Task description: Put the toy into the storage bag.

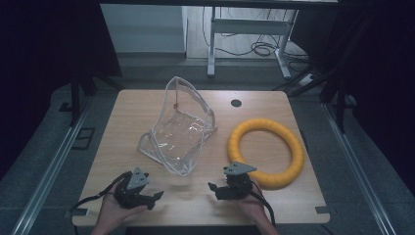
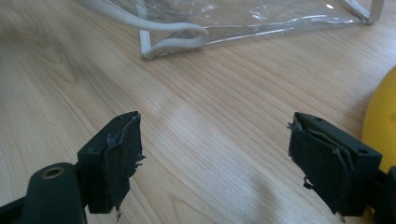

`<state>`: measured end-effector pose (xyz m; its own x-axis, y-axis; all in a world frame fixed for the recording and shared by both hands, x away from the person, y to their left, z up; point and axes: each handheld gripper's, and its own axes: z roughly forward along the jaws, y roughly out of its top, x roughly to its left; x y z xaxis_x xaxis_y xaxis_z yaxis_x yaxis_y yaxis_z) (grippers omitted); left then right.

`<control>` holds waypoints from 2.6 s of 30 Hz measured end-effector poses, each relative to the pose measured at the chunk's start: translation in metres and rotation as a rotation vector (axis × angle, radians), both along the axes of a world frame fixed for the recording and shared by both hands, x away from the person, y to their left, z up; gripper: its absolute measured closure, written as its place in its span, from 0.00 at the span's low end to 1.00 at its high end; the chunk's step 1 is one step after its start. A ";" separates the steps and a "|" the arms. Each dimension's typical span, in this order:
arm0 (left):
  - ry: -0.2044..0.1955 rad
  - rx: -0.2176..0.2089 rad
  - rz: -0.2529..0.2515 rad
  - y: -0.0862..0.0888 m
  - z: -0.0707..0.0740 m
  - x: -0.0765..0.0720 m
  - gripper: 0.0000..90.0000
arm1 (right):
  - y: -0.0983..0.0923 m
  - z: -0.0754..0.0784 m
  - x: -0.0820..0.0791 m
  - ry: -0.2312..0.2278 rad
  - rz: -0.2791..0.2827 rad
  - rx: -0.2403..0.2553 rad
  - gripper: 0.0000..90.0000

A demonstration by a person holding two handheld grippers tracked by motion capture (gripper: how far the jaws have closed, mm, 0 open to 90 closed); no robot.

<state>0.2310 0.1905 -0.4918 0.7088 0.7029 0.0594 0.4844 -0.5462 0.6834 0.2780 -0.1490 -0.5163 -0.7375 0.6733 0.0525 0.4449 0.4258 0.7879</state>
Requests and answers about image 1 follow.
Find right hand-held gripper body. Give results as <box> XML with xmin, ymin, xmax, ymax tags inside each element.
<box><xmin>214</xmin><ymin>162</ymin><xmax>257</xmax><ymax>201</ymax></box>

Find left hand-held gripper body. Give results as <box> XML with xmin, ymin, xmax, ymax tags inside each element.
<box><xmin>113</xmin><ymin>165</ymin><xmax>155</xmax><ymax>211</ymax></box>

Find person's left hand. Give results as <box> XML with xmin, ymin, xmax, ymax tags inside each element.
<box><xmin>96</xmin><ymin>184</ymin><xmax>150</xmax><ymax>230</ymax></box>

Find person's right hand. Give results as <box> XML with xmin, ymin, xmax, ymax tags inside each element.
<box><xmin>235</xmin><ymin>194</ymin><xmax>268</xmax><ymax>227</ymax></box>

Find clear plastic bag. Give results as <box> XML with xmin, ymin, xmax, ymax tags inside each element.
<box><xmin>136</xmin><ymin>75</ymin><xmax>218</xmax><ymax>177</ymax></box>

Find black metal stand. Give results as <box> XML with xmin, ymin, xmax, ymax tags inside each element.
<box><xmin>272</xmin><ymin>19</ymin><xmax>357</xmax><ymax>134</ymax></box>
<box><xmin>58</xmin><ymin>63</ymin><xmax>125</xmax><ymax>127</ymax></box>

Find white power strip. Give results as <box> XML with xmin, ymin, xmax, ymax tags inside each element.
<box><xmin>298</xmin><ymin>72</ymin><xmax>317</xmax><ymax>88</ymax></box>

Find dark curtain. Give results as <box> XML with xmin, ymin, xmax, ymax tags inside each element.
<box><xmin>289</xmin><ymin>0</ymin><xmax>415</xmax><ymax>197</ymax></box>
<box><xmin>0</xmin><ymin>0</ymin><xmax>123</xmax><ymax>172</ymax></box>

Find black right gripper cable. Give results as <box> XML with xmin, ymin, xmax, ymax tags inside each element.
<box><xmin>249</xmin><ymin>180</ymin><xmax>277</xmax><ymax>228</ymax></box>

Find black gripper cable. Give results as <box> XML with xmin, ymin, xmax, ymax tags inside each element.
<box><xmin>249</xmin><ymin>180</ymin><xmax>277</xmax><ymax>228</ymax></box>
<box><xmin>69</xmin><ymin>171</ymin><xmax>132</xmax><ymax>235</ymax></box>

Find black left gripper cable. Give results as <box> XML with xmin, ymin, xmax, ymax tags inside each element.
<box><xmin>69</xmin><ymin>171</ymin><xmax>132</xmax><ymax>235</ymax></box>

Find yellow foam ring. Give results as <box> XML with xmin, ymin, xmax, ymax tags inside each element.
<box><xmin>227</xmin><ymin>117</ymin><xmax>305</xmax><ymax>190</ymax></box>

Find black rectangular floor frame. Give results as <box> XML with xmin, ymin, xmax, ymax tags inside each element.
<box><xmin>71</xmin><ymin>126</ymin><xmax>97</xmax><ymax>152</ymax></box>

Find metal floor rail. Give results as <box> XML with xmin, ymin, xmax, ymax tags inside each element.
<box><xmin>320</xmin><ymin>102</ymin><xmax>397</xmax><ymax>235</ymax></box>
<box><xmin>10</xmin><ymin>97</ymin><xmax>93</xmax><ymax>235</ymax></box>

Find black floor cables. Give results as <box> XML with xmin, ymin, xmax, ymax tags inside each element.
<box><xmin>202</xmin><ymin>6</ymin><xmax>311</xmax><ymax>68</ymax></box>

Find white metal desk frame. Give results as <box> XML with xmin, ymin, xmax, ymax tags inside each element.
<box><xmin>207</xmin><ymin>5</ymin><xmax>300</xmax><ymax>80</ymax></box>

